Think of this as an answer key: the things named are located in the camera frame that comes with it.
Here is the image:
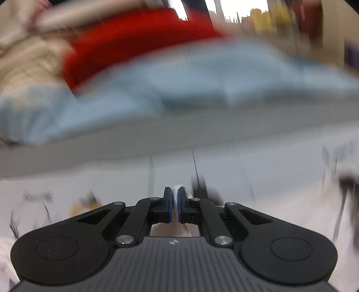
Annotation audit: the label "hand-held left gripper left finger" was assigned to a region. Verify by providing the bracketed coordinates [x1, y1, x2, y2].
[76, 187, 174, 248]

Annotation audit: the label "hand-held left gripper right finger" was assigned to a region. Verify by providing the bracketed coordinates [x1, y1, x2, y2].
[177, 188, 274, 248]

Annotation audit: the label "white garment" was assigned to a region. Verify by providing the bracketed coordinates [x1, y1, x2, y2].
[150, 184, 200, 238]

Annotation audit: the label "light blue blanket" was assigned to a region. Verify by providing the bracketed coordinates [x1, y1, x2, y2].
[0, 36, 359, 145]

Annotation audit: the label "red pillow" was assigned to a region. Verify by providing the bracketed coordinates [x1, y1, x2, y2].
[62, 8, 231, 92]

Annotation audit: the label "beige fluffy cloth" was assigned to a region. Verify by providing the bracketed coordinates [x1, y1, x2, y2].
[0, 0, 77, 97]

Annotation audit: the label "yellow plush toys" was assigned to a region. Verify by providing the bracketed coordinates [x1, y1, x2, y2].
[249, 5, 293, 35]

